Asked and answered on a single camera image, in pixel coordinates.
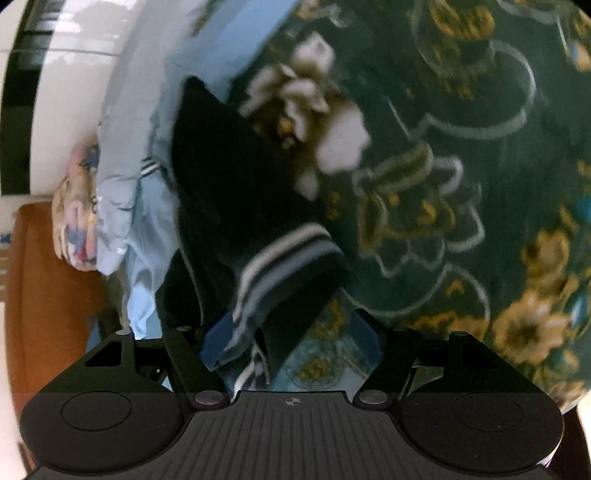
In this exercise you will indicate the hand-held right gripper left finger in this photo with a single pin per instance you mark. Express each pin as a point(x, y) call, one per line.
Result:
point(217, 344)

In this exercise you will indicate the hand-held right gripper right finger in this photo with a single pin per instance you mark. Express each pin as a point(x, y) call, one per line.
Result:
point(369, 341)

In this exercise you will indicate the light blue and navy jacket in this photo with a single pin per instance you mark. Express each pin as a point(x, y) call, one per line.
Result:
point(221, 184)

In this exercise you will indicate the colourful floral pillow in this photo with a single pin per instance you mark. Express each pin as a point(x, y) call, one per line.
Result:
point(76, 207)

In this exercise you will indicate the teal floral blanket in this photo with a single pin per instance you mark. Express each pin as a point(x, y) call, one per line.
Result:
point(461, 138)

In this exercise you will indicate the pale blue flowered quilt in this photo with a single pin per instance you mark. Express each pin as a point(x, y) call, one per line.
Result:
point(184, 46)

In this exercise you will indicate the black vertical trim strip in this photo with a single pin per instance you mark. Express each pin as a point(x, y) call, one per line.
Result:
point(21, 115)

